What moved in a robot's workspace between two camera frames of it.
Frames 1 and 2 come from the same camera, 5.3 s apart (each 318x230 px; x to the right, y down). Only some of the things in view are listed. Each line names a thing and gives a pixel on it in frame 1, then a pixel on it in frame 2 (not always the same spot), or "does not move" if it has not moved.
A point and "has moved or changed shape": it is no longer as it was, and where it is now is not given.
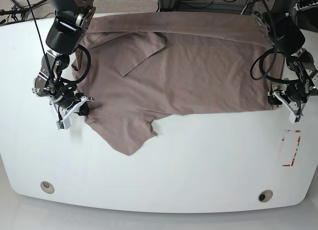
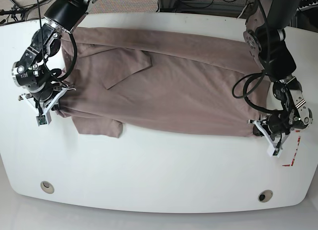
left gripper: [67, 104] to [43, 104]
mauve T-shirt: [132, 69] has moved or changed shape
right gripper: [295, 94] to [276, 128]
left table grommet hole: [47, 187] does not move
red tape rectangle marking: [295, 150] does not move
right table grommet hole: [265, 195] does not move
